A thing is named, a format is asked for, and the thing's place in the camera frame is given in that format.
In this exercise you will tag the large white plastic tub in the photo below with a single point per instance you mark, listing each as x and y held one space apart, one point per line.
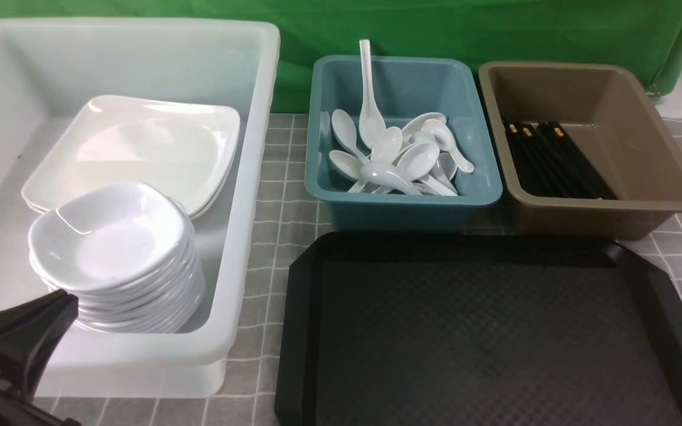
50 67

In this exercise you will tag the white spoon right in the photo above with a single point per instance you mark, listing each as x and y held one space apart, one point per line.
447 142

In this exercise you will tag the white square rice plate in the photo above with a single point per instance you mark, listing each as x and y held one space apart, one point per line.
182 150

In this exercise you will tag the brown plastic bin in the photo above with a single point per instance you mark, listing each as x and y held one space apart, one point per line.
615 125

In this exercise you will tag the grey checked tablecloth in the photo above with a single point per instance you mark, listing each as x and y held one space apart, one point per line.
286 219

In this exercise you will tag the black chopsticks in bin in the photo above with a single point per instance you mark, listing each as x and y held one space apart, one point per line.
549 163

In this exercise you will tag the white spoon front centre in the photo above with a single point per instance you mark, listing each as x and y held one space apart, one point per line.
387 175

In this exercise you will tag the white square plate in tub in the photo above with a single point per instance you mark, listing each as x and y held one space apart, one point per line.
49 204

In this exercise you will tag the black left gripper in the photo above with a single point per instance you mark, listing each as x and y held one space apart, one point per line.
29 335

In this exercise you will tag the white ceramic soup spoon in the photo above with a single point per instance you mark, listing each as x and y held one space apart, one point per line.
371 124

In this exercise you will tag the white spoon far left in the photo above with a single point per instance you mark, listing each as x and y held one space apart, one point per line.
346 134

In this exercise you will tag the green backdrop cloth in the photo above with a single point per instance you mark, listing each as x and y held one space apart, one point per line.
644 37

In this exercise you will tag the stack of white dishes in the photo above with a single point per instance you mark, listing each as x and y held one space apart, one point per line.
128 253

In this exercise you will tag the black serving tray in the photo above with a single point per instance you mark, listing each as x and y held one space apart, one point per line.
447 329

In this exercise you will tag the white spoon lower left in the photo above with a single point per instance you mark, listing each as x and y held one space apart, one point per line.
346 164

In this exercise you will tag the teal plastic bin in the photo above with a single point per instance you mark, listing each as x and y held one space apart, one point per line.
404 88

